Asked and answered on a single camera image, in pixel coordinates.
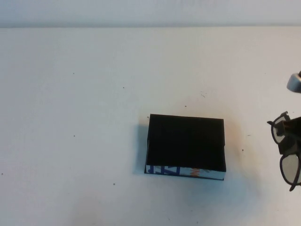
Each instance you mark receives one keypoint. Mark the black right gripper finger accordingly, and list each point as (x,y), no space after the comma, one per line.
(294,127)

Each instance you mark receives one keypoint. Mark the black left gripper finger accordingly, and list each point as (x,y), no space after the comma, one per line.
(290,144)

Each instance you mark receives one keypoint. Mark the black frame glasses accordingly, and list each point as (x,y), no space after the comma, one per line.
(290,169)

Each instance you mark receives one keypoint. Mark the black glasses case printed front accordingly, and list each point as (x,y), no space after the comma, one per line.
(185,141)

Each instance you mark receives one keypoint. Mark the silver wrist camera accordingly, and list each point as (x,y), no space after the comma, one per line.
(295,82)

